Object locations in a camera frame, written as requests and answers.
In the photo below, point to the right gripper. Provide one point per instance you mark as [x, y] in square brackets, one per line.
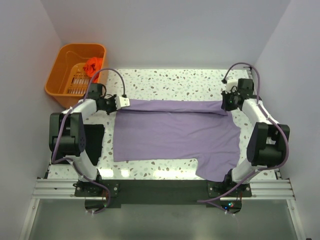
[225, 106]

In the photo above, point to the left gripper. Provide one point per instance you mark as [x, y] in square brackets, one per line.
[114, 109]

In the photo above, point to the purple t shirt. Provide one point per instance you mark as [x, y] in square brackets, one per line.
[172, 130]

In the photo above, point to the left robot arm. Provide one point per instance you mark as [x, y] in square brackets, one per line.
[74, 118]

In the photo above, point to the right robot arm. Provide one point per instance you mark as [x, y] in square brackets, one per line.
[268, 146]

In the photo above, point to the folded black t shirt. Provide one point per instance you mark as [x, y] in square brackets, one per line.
[89, 140]

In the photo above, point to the orange t shirt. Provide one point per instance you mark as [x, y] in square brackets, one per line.
[92, 65]

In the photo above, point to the orange plastic basket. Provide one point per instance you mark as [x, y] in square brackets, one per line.
[68, 81]

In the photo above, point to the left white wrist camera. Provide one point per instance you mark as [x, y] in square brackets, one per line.
[121, 102]

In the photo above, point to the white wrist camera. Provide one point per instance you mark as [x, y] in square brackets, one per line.
[121, 102]
[231, 85]

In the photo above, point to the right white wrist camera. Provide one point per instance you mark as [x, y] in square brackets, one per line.
[231, 85]

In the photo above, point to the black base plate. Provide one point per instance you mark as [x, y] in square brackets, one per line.
[114, 193]

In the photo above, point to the aluminium rail frame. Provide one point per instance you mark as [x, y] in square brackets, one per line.
[169, 84]

